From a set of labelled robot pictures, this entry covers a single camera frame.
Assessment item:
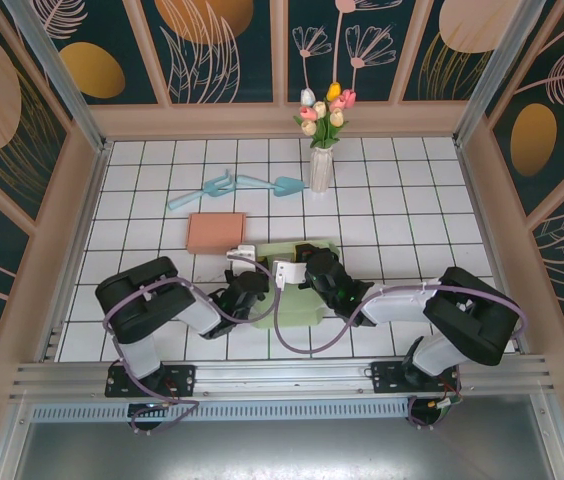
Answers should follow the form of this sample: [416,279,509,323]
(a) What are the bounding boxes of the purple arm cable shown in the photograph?
[103,254,276,435]
[272,279,526,430]

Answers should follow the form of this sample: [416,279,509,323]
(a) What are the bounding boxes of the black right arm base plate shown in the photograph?
[370,359,463,395]

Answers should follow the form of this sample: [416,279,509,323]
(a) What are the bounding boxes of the black round cable port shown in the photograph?
[128,402,169,435]
[406,394,461,430]

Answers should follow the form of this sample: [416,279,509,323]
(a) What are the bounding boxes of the light blue toy trowel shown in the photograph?
[234,173,306,200]

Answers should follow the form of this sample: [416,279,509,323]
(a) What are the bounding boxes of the aluminium frame post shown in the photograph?
[1,0,113,154]
[453,0,551,147]

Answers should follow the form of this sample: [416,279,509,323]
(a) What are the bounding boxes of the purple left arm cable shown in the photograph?
[103,254,276,435]

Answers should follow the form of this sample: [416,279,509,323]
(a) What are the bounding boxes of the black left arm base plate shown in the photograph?
[105,363,198,400]

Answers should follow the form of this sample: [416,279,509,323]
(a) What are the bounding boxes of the artificial tulip bouquet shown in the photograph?
[292,81,358,150]

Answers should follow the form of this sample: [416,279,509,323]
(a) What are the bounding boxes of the aluminium table side rail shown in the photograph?
[454,139,531,355]
[36,141,114,362]

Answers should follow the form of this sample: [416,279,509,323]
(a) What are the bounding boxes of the white ribbed vase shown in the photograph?
[309,146,336,194]

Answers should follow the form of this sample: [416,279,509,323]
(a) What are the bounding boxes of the grey metal sheet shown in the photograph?
[0,419,564,480]

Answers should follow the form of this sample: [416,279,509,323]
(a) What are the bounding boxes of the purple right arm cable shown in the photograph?
[272,279,526,430]

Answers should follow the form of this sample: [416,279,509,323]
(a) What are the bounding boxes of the light blue toy garden fork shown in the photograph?
[166,169,238,212]

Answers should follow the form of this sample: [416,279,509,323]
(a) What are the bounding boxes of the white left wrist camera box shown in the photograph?
[225,243,259,274]

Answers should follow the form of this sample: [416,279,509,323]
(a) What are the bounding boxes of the green paper box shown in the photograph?
[251,239,341,331]

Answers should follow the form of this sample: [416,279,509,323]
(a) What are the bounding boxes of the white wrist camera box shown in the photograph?
[270,258,312,290]
[225,243,259,274]

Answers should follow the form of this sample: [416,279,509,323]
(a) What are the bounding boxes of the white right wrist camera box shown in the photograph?
[270,258,312,290]

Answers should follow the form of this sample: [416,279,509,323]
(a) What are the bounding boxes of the aluminium mounting rail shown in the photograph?
[9,353,558,401]

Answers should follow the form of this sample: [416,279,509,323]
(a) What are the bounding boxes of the grey slotted cable duct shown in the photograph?
[29,398,413,422]

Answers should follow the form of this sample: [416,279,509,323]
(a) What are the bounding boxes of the pink paper box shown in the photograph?
[185,212,247,255]

